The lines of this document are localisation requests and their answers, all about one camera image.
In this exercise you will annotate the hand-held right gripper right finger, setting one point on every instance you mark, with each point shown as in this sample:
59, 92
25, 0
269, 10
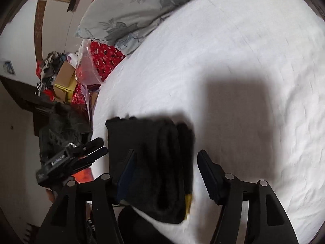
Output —
208, 176

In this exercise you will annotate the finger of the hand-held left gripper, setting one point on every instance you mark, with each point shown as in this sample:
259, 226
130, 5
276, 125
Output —
92, 144
95, 155

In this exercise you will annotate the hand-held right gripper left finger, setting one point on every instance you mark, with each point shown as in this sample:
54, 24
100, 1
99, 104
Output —
125, 176

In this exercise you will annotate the black pants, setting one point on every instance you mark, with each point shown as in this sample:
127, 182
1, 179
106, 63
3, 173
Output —
152, 162

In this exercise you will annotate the clear bag with orange cloth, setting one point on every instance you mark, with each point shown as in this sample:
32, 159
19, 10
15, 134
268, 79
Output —
83, 176

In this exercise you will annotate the dark green jacket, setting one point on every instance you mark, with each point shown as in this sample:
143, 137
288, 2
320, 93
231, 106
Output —
66, 122

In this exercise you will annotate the yellow box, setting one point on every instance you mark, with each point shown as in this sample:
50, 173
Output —
64, 91

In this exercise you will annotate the dark wooden furniture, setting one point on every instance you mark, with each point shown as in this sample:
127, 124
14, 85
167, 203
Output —
28, 96

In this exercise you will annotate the brown cardboard box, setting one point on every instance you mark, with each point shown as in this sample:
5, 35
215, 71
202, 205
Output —
64, 73

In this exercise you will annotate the clear bag with red cloth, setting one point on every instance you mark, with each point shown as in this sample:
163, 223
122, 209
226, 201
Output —
86, 66

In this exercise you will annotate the pile of mixed clothes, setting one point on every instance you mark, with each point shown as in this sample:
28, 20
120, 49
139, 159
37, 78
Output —
49, 66

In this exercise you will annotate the red floral bedsheet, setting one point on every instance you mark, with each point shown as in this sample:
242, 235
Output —
106, 56

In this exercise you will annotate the white quilted bed cover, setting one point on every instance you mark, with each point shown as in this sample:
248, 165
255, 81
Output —
215, 68

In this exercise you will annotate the grey floral pillow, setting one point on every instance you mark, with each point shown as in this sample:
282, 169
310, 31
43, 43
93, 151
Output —
132, 12

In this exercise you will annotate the blue wall sticker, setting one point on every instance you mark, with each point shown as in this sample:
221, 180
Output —
9, 67

